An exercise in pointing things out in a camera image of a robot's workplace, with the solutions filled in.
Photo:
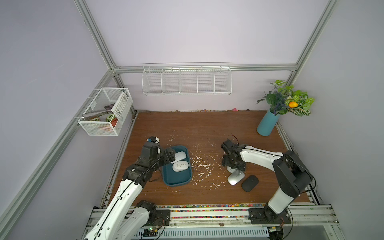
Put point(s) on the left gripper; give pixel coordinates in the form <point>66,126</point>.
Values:
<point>171,155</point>

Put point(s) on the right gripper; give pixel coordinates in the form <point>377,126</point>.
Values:
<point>224,161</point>

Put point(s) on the silver mouse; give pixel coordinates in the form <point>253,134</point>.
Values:
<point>235,177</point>

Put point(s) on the white slim mouse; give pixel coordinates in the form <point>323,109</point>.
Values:
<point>180,156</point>

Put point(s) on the teal plastic storage box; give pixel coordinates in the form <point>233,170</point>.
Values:
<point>176,179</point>

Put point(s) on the black mouse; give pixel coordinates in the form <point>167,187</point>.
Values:
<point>250,183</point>

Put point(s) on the white ergonomic mouse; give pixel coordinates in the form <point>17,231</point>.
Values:
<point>231,170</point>

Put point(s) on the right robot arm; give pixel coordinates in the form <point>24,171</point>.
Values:
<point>292,175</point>

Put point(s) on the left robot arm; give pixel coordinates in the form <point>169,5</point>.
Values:
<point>113,224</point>

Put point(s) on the teal vase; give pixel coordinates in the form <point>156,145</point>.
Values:
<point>267,124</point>

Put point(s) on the colourful pebble strip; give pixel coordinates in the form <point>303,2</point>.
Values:
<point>212,211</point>

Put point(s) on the items in mesh basket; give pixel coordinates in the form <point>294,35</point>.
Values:
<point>106,115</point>

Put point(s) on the white mesh basket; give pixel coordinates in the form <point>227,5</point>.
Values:
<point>122,100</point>

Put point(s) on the artificial plant with orange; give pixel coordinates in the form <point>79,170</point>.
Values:
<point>283,99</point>

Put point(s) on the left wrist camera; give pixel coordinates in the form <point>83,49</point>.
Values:
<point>153,139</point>

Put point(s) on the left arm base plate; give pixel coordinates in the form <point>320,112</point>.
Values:
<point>159,218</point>

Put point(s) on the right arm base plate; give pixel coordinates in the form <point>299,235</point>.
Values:
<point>262,216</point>

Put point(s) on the white wire wall shelf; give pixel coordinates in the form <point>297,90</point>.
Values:
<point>187,79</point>

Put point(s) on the aluminium front rail frame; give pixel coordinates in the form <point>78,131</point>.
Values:
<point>304,217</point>

